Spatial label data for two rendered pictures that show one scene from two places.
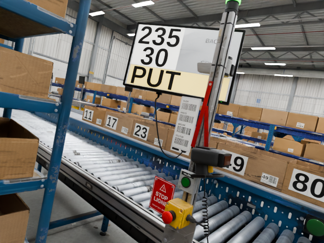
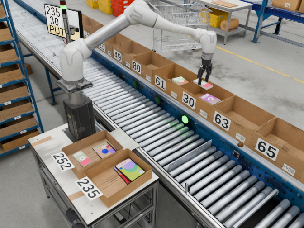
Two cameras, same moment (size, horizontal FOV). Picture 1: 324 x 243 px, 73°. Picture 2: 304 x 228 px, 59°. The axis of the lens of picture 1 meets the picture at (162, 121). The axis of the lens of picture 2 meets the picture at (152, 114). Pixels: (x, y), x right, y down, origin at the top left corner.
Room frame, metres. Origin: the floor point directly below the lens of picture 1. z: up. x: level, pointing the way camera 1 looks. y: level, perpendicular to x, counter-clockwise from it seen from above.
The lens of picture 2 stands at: (-1.49, -1.50, 2.26)
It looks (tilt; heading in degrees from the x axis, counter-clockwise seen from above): 36 degrees down; 12
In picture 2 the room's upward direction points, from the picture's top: 1 degrees clockwise
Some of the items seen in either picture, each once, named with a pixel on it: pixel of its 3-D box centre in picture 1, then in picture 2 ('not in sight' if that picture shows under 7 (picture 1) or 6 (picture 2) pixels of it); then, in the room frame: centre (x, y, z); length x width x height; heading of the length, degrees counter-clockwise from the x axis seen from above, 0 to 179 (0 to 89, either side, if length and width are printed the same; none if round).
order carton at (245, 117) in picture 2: not in sight; (241, 119); (0.36, -1.83, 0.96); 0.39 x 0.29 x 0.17; 51
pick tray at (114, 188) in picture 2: not in sight; (118, 175); (-0.30, -1.01, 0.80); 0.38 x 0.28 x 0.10; 146
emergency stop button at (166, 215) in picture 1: (169, 216); not in sight; (0.70, -0.09, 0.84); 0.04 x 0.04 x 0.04; 51
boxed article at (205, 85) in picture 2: not in sight; (202, 83); (0.56, -1.48, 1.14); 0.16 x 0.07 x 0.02; 51
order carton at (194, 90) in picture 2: not in sight; (205, 98); (0.61, -1.52, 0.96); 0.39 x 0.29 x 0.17; 51
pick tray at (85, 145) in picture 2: not in sight; (93, 153); (-0.14, -0.74, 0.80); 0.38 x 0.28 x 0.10; 142
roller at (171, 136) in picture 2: not in sight; (166, 139); (0.24, -1.25, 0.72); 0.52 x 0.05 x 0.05; 141
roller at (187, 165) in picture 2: not in sight; (193, 161); (0.04, -1.50, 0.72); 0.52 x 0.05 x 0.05; 141
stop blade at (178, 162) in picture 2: not in sight; (191, 155); (0.06, -1.48, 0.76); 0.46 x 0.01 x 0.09; 141
